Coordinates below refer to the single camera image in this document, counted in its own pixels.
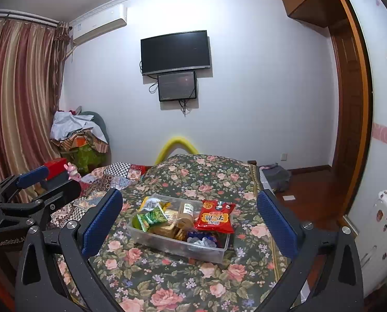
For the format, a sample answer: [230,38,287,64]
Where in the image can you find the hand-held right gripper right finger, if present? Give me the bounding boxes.
[257,188,364,312]

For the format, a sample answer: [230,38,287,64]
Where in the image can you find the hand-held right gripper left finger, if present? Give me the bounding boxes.
[15,188,124,312]

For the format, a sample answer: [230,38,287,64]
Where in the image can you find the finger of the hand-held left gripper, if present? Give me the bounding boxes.
[0,180,82,226]
[0,165,50,203]

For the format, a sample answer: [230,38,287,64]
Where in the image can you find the green snack packet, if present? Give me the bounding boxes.
[132,206,168,233]

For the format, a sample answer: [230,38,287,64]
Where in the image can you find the white printed snack packet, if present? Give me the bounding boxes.
[138,197,171,213]

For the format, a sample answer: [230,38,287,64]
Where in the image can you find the red snack packet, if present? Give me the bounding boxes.
[193,199,237,234]

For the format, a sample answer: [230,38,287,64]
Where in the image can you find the cracker packet with orange label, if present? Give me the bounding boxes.
[153,223,189,240]

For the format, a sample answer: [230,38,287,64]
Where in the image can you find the blue snack packet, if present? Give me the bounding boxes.
[186,230,222,249]

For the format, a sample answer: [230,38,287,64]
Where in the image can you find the clear plastic storage box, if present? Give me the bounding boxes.
[126,193,236,264]

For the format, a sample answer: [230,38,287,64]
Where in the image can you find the cream cylindrical biscuit roll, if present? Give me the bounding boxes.
[175,202,196,231]

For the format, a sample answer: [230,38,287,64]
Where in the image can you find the dark blue box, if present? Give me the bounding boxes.
[39,171,71,192]

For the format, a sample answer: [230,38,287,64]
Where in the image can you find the pink toy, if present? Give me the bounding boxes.
[64,162,82,181]

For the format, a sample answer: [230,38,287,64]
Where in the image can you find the red box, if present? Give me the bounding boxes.
[44,158,67,181]

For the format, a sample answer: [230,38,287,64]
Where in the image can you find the green cloth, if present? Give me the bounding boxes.
[72,145,108,174]

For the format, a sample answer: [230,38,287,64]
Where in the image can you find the grey bag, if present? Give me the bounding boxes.
[260,164,291,192]

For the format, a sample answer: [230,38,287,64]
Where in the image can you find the patchwork quilt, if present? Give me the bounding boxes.
[47,162,152,231]

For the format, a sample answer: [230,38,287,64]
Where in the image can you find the white crumpled cloth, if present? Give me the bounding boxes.
[50,110,108,144]

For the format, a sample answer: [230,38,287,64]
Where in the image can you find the striped brown cloth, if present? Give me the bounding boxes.
[51,130,110,153]

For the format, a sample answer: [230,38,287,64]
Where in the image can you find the dark green chair back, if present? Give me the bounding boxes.
[80,111,110,144]

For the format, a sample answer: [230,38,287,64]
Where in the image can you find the striped red curtain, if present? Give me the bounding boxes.
[0,18,71,199]

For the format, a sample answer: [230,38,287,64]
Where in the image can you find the yellow curved headboard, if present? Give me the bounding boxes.
[154,136,199,166]

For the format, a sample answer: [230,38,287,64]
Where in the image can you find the white appliance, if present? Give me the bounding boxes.
[346,188,387,300]

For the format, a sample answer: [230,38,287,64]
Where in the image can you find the wooden door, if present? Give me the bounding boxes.
[330,0,374,215]

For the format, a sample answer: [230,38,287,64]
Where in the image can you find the curtain rod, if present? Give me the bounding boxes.
[0,11,61,27]

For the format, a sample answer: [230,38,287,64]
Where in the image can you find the white panel with pink hearts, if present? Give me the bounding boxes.
[339,0,387,235]

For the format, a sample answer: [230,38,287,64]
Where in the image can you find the white air conditioner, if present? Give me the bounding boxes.
[71,5,128,44]

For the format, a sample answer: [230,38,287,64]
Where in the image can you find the black hanging cable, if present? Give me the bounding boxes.
[179,99,194,116]

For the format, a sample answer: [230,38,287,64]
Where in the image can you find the small black wall monitor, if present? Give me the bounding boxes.
[158,71,198,102]

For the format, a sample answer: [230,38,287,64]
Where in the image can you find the black wall television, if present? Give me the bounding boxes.
[141,30,212,76]

